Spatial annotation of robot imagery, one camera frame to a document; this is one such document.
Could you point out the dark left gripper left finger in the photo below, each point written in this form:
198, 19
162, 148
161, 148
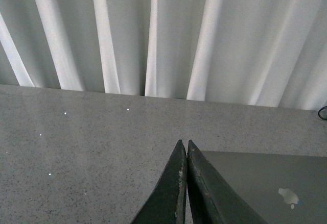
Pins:
167, 202

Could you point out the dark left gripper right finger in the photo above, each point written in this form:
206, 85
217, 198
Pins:
212, 199

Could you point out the grey laptop computer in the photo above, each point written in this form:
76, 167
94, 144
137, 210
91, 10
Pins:
280, 188

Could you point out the white pleated curtain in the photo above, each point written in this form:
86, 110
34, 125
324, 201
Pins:
255, 52

